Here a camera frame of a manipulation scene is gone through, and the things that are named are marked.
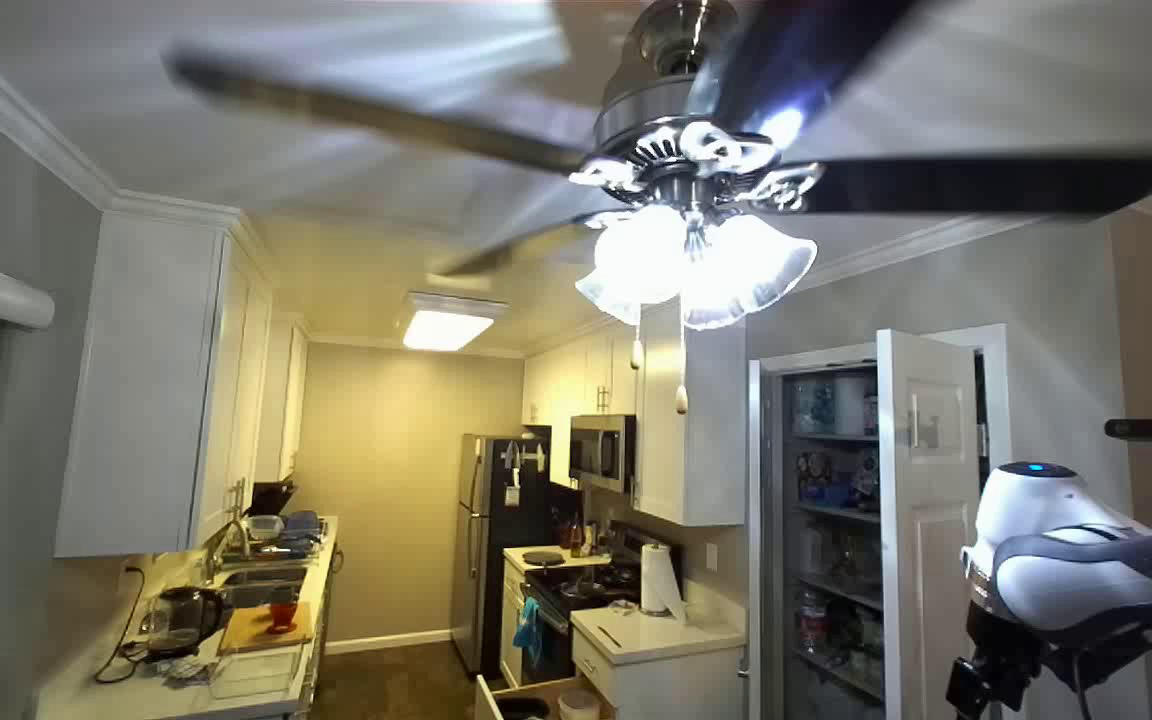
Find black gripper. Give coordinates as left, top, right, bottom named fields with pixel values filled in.
left=942, top=600, right=1050, bottom=720

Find lamp pull cord with fob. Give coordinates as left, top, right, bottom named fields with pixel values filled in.
left=667, top=311, right=690, bottom=414

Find frosted glass lamp shade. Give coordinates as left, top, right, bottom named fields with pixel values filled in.
left=572, top=204, right=699, bottom=333
left=680, top=211, right=824, bottom=333

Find dark blade ceiling fan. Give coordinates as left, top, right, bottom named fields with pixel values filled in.
left=160, top=0, right=1152, bottom=274

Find white pantry door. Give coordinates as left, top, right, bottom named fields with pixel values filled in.
left=870, top=327, right=984, bottom=720

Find stocked pantry shelves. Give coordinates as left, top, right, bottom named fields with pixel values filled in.
left=770, top=362, right=886, bottom=712

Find white base cabinet with counter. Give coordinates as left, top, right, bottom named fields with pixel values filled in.
left=569, top=600, right=752, bottom=720

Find white paper towel roll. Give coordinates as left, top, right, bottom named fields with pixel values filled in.
left=637, top=536, right=687, bottom=618

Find black kitchen stove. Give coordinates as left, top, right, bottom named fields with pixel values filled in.
left=515, top=533, right=647, bottom=691

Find small white counter cabinet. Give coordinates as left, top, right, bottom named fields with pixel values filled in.
left=494, top=539, right=613, bottom=691

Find blue hanging towel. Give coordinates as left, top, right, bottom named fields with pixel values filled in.
left=510, top=591, right=550, bottom=677

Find black trash bin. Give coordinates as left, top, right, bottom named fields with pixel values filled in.
left=492, top=684, right=569, bottom=720

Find white cabinets above microwave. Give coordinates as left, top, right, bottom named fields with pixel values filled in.
left=515, top=325, right=640, bottom=492

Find stainless steel refrigerator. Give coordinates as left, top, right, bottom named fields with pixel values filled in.
left=446, top=427, right=561, bottom=684

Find wooden cutting board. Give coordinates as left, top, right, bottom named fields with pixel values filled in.
left=217, top=595, right=307, bottom=656

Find dish rack with dishes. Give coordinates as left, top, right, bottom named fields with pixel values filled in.
left=211, top=512, right=329, bottom=569

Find black countertop appliance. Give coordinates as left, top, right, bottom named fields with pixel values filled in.
left=243, top=474, right=297, bottom=520

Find long white kitchen countertop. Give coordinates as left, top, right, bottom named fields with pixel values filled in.
left=30, top=512, right=343, bottom=720

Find narrow white upper cabinet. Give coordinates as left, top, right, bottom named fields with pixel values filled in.
left=251, top=317, right=312, bottom=484

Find large white upper cabinet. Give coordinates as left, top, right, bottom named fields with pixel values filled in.
left=52, top=194, right=278, bottom=558

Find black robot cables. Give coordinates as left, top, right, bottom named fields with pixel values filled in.
left=1049, top=602, right=1152, bottom=720

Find tall white wall cabinet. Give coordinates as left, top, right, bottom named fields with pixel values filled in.
left=629, top=296, right=752, bottom=533

